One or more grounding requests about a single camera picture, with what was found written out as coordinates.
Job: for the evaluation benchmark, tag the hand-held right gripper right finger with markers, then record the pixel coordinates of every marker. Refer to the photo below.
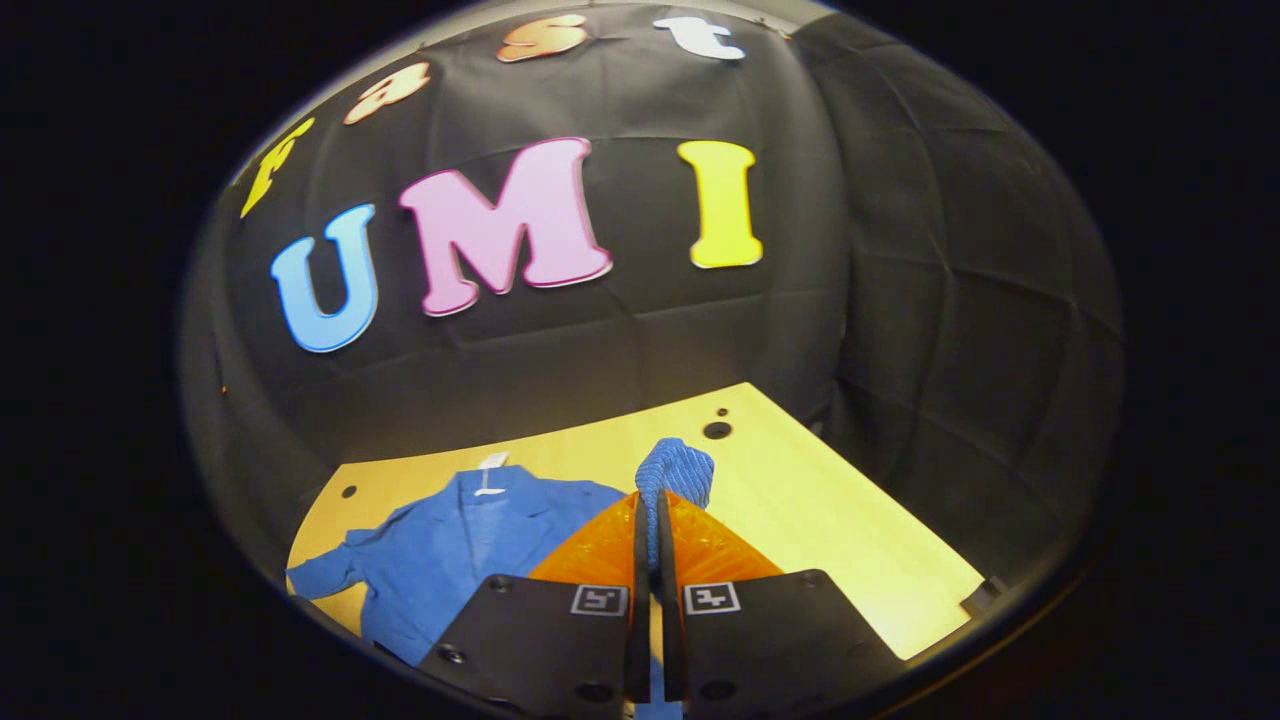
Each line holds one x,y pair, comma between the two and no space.
672,640

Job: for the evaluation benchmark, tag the black backdrop cloth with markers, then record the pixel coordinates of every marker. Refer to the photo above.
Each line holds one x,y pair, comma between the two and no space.
620,340

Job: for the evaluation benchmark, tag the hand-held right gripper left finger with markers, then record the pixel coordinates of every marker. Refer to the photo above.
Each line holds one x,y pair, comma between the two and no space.
641,640

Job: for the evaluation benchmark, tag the blue jacket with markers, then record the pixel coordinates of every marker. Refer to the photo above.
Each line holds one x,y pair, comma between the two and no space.
450,560

